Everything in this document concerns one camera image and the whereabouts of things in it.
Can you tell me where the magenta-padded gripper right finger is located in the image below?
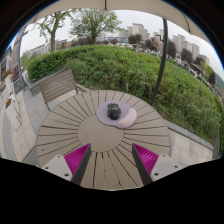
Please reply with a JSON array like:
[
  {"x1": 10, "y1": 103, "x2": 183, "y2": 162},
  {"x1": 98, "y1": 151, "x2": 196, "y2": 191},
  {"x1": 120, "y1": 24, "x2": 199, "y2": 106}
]
[{"x1": 131, "y1": 143, "x2": 184, "y2": 186}]

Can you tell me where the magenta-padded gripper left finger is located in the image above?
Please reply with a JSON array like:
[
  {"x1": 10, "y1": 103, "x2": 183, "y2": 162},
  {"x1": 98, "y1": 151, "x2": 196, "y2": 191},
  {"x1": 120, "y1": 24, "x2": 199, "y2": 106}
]
[{"x1": 41, "y1": 143, "x2": 92, "y2": 186}]

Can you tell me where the black computer mouse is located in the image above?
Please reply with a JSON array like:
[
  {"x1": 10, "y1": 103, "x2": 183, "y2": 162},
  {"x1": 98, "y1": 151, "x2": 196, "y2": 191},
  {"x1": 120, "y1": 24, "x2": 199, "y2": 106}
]
[{"x1": 106, "y1": 102, "x2": 122, "y2": 121}]

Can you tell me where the lilac mouse pad with wrist rest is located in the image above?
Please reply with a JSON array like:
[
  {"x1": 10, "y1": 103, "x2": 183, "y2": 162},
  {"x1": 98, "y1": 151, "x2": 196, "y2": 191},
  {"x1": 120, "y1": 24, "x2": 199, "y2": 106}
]
[{"x1": 95, "y1": 100, "x2": 138, "y2": 129}]

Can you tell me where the slatted outdoor chair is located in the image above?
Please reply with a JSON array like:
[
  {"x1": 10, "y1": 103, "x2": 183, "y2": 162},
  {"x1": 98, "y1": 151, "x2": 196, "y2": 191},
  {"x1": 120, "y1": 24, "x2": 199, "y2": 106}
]
[{"x1": 38, "y1": 68, "x2": 91, "y2": 111}]

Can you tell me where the white flower planter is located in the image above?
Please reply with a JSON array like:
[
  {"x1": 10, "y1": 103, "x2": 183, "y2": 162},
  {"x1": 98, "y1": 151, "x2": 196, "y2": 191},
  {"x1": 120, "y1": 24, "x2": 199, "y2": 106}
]
[{"x1": 3, "y1": 96, "x2": 22, "y2": 131}]

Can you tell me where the green hedge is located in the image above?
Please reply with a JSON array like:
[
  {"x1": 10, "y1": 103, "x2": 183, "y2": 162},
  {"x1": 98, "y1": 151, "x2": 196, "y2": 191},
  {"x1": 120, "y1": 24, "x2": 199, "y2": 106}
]
[{"x1": 25, "y1": 44, "x2": 224, "y2": 144}]

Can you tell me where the dark umbrella pole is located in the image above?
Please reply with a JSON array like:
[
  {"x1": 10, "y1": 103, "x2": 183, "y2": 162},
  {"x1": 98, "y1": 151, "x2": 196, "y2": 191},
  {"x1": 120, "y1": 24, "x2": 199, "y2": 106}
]
[{"x1": 149, "y1": 18, "x2": 169, "y2": 107}]

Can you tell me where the grey sign pillar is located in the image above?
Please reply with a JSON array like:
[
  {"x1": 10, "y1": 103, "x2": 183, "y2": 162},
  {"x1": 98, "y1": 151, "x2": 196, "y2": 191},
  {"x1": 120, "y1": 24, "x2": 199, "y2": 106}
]
[{"x1": 11, "y1": 28, "x2": 29, "y2": 94}]

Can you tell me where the thin-crowned tree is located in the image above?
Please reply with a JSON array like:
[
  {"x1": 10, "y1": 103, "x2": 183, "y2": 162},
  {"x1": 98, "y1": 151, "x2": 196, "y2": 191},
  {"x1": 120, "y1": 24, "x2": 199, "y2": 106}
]
[{"x1": 34, "y1": 9, "x2": 76, "y2": 53}]

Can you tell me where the group of tall apartment buildings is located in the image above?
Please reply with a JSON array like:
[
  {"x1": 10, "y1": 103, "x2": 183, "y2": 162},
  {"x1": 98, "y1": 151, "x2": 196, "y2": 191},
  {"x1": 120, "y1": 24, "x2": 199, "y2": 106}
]
[{"x1": 118, "y1": 22, "x2": 211, "y2": 66}]

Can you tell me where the round-crowned tree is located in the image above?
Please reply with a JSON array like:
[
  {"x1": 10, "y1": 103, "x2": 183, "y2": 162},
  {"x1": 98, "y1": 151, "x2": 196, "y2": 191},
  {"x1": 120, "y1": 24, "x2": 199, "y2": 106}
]
[{"x1": 69, "y1": 8, "x2": 123, "y2": 44}]

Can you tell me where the beige patio umbrella canopy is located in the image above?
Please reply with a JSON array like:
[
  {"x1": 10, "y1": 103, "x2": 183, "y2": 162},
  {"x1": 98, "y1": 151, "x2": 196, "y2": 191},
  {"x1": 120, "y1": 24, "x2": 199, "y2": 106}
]
[{"x1": 24, "y1": 0, "x2": 211, "y2": 44}]

